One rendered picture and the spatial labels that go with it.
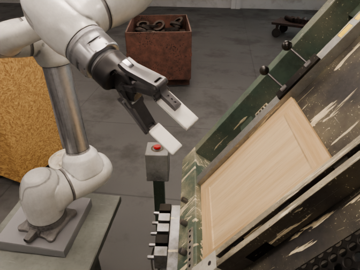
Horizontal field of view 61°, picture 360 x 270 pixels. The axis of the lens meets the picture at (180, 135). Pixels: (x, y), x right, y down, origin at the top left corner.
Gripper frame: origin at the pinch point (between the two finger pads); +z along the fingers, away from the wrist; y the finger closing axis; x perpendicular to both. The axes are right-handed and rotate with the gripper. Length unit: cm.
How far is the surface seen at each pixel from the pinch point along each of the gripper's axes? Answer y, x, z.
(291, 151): -33, 37, 25
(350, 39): -20, 78, 14
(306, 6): -616, 902, -102
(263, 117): -50, 52, 11
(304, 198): -17.1, 18.1, 30.8
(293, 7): -629, 879, -132
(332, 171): -10.6, 25.0, 30.3
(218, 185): -70, 25, 18
